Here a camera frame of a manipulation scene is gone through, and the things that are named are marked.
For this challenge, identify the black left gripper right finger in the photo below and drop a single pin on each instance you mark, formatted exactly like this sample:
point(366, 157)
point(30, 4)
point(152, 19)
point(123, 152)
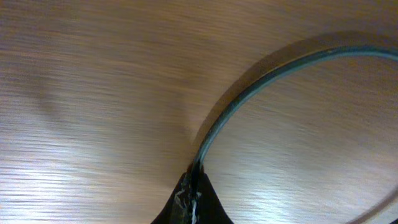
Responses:
point(206, 206)

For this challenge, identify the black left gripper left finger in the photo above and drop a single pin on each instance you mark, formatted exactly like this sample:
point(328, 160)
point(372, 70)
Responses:
point(179, 207)

